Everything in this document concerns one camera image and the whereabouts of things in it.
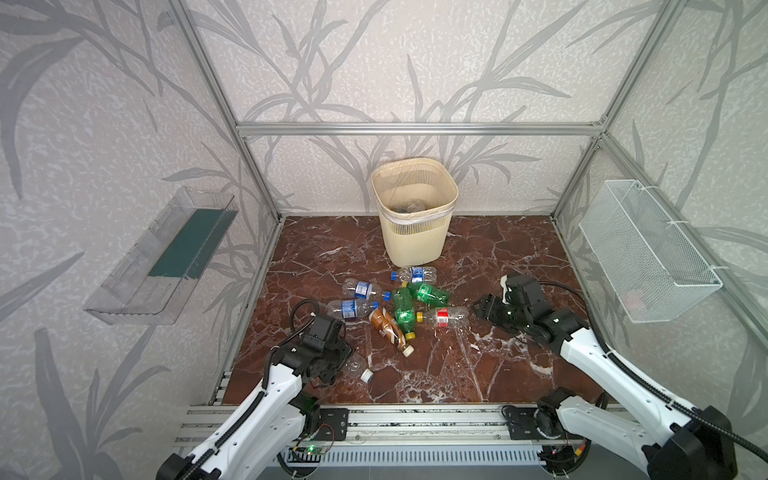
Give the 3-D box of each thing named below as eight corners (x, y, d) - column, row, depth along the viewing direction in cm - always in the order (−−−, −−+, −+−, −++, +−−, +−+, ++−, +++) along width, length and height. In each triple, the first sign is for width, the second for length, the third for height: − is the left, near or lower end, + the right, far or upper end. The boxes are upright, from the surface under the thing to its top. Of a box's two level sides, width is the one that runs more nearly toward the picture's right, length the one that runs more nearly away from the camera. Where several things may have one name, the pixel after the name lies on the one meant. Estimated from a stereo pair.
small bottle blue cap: (390, 288, 102) (390, 280, 98) (391, 273, 105) (390, 266, 102) (436, 288, 102) (438, 281, 98) (435, 273, 106) (436, 266, 102)
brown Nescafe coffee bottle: (402, 362, 85) (402, 355, 81) (370, 321, 93) (368, 314, 89) (415, 351, 87) (416, 344, 83) (382, 312, 95) (381, 304, 91)
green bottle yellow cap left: (397, 341, 89) (397, 335, 85) (392, 295, 99) (392, 288, 95) (419, 339, 90) (419, 332, 86) (411, 293, 100) (412, 286, 96)
